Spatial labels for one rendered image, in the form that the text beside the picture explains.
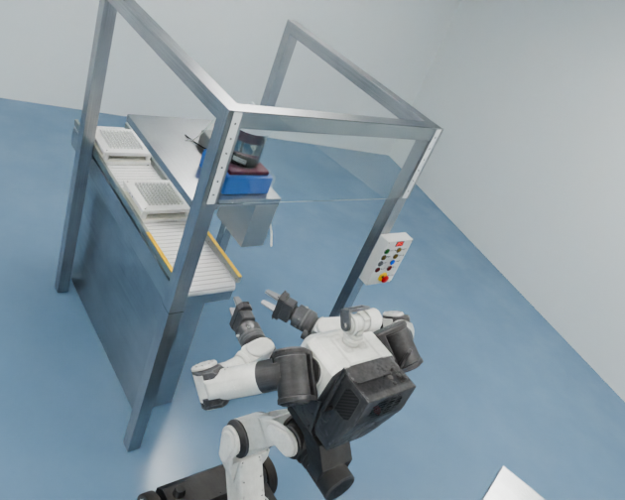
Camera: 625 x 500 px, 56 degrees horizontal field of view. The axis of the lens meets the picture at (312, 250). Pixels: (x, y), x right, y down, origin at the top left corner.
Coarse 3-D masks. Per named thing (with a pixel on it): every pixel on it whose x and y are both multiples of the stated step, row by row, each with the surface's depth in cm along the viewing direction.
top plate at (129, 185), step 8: (128, 184) 265; (152, 184) 272; (136, 192) 261; (136, 200) 257; (144, 200) 258; (168, 200) 265; (184, 200) 270; (144, 208) 254; (152, 208) 256; (160, 208) 258; (168, 208) 260; (176, 208) 262; (184, 208) 265
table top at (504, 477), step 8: (504, 472) 210; (496, 480) 206; (504, 480) 207; (512, 480) 209; (520, 480) 210; (488, 488) 203; (496, 488) 203; (504, 488) 204; (512, 488) 205; (520, 488) 207; (528, 488) 208; (488, 496) 199; (496, 496) 200; (504, 496) 201; (512, 496) 202; (520, 496) 204; (528, 496) 205; (536, 496) 206
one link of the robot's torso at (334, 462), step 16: (304, 432) 186; (320, 448) 181; (336, 448) 185; (304, 464) 189; (320, 464) 181; (336, 464) 184; (320, 480) 183; (336, 480) 181; (352, 480) 186; (336, 496) 187
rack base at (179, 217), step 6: (126, 192) 267; (132, 198) 265; (132, 204) 261; (138, 210) 259; (150, 216) 258; (156, 216) 260; (162, 216) 262; (168, 216) 263; (174, 216) 265; (180, 216) 267; (186, 216) 268; (144, 222) 256; (150, 222) 258
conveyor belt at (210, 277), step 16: (128, 176) 284; (144, 176) 289; (160, 224) 261; (176, 224) 265; (160, 240) 251; (176, 240) 255; (176, 256) 246; (208, 256) 254; (208, 272) 246; (224, 272) 249; (192, 288) 234; (208, 288) 238; (224, 288) 243
